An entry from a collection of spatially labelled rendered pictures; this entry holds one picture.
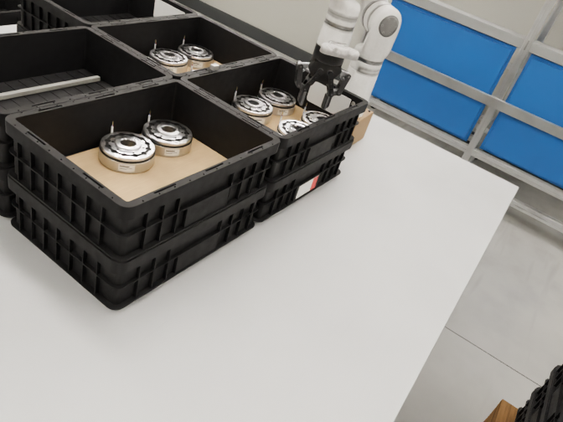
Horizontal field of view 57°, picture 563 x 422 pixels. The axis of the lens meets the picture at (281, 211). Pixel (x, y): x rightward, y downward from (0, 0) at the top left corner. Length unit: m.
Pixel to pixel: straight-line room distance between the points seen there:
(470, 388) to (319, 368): 1.24
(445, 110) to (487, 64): 0.33
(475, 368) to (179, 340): 1.50
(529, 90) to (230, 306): 2.36
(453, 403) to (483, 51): 1.83
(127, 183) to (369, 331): 0.53
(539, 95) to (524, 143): 0.26
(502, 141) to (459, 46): 0.57
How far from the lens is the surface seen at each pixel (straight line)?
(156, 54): 1.48
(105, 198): 0.79
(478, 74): 3.07
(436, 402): 2.00
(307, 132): 1.12
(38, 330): 0.91
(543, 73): 3.02
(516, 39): 3.01
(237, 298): 0.99
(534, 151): 3.11
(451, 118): 3.15
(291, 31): 4.49
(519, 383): 2.28
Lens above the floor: 1.39
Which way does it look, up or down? 34 degrees down
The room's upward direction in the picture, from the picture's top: 18 degrees clockwise
